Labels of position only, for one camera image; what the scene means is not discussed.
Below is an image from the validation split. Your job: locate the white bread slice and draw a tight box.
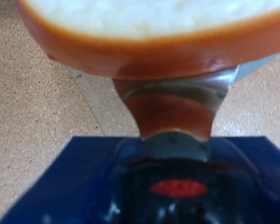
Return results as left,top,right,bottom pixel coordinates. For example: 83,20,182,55
16,0,280,81

